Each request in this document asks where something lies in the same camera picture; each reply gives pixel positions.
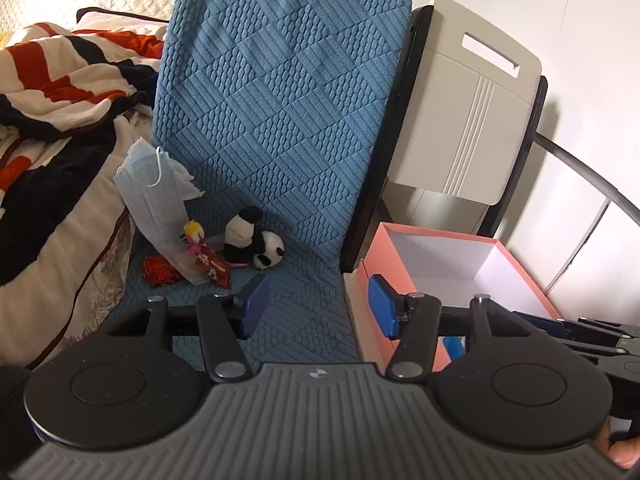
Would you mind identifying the white wardrobe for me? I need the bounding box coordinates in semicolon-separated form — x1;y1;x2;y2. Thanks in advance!
452;0;640;323

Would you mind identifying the blue textured seat cushion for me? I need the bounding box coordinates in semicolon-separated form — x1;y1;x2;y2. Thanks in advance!
120;0;413;386

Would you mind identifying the blue face mask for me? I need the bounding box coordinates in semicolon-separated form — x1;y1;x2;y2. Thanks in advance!
114;139;188;256

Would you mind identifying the beige folding chair back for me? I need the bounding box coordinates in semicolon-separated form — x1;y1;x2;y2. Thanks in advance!
387;0;543;206

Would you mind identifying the red foil packet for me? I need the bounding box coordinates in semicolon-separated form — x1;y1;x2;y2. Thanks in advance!
142;255;177;287

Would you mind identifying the panda plush toy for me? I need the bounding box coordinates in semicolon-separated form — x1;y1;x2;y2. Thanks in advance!
222;206;285;271

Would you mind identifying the pink cardboard box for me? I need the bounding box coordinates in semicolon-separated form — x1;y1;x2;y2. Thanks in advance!
342;221;563;376

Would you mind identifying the beige folding chair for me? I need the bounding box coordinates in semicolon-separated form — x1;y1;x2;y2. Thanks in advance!
387;0;543;206
342;5;548;273

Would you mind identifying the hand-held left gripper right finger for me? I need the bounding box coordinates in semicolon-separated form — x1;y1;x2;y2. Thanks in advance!
367;274;543;381

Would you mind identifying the curved dark metal rail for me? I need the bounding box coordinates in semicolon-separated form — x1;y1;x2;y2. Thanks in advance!
532;132;640;231

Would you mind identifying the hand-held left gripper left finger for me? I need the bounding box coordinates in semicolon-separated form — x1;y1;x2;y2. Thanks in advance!
102;274;273;382

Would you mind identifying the white pillow with dark trim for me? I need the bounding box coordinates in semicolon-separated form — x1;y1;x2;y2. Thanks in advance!
75;7;168;61

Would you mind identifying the white tissue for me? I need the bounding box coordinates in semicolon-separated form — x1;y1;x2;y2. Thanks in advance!
170;157;206;202

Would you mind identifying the striped red black blanket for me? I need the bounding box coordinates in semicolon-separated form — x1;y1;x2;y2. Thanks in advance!
0;20;166;286

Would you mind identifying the small doll charm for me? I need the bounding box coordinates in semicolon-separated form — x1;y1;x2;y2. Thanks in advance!
169;219;233;288

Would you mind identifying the person's right hand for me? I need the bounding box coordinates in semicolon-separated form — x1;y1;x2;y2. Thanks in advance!
595;417;640;471

